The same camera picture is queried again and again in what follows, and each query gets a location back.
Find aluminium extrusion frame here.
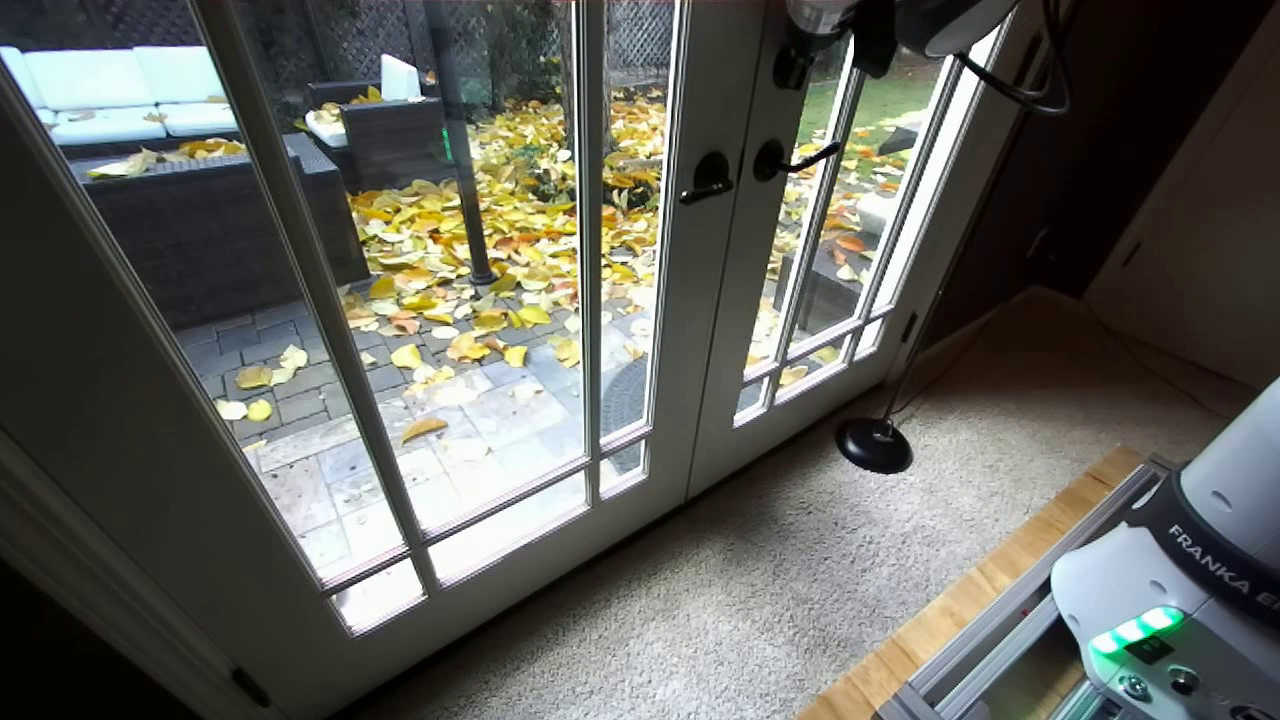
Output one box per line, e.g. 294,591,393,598
877,458,1176,720

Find black looping wrist cable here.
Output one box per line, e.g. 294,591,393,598
950,0,1075,119

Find black patio post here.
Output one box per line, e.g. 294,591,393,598
423,0,500,287

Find dark wicker patio lounger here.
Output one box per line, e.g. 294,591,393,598
797,244,886,337

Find dark wicker patio chair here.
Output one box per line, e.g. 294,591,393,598
305,78,456,193

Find dark wicker patio table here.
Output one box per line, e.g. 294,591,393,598
78,131,375,332

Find white cushioned patio sofa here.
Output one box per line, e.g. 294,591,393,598
0,40,243,153

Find black lever handle plain door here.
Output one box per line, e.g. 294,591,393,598
675,147,740,207

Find dark round doormat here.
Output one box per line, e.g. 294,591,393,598
596,352,652,444

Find black round deadbolt lock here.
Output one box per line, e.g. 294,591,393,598
771,36,812,92

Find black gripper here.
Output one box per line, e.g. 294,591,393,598
850,0,900,82

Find white object on patio chair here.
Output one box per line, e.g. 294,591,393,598
375,51,429,107

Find white door frame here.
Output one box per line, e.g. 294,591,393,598
0,0,1075,720

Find black lever handle below deadbolt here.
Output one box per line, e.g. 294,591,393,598
753,136,850,190

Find black floor lamp base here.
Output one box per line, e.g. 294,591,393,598
832,295,937,476

